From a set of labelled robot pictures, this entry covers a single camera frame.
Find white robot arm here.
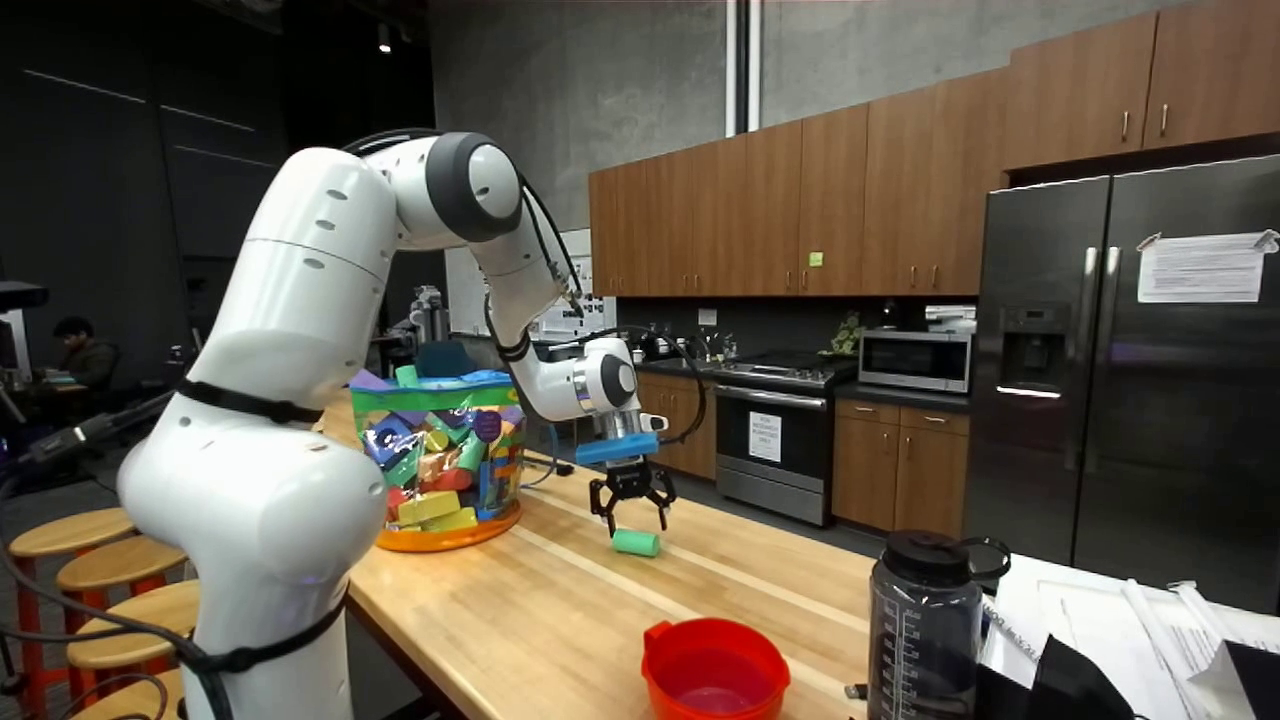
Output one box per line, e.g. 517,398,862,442
115,132,657,720

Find microwave oven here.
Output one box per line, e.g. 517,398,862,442
862,330,974,398

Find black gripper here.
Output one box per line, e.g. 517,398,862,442
588,462,678,535

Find dark water bottle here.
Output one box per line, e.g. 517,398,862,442
867,531,1011,720

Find wooden stool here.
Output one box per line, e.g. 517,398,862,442
6,508,133,720

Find stainless steel refrigerator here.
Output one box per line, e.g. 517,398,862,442
965,157,1280,613

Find clear bag of foam blocks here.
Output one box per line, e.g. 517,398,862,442
349,369,524,554

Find upper wooden cabinets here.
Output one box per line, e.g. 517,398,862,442
588,0,1280,297

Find lower wooden cabinets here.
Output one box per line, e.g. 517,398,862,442
641,369,968,535

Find wooden cabinets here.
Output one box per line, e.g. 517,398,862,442
641,369,968,535
588,0,1280,297

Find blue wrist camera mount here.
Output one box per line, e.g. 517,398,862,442
573,434,661,470

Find red bowl with handle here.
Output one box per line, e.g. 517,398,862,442
641,617,793,720

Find green foam block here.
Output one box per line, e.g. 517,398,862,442
608,527,661,562

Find stack of white papers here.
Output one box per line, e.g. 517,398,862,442
981,558,1280,720

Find stainless steel oven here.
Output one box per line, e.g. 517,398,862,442
718,366,841,527

